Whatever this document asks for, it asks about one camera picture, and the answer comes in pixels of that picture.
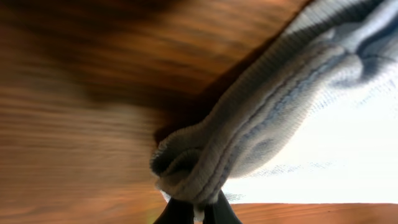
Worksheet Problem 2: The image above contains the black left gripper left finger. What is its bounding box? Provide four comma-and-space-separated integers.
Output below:
154, 198, 194, 224

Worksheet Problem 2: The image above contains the light blue printed t-shirt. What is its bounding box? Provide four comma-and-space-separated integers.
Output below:
150, 0, 397, 221

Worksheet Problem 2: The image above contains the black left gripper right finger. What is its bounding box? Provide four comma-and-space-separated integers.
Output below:
203, 190, 242, 224

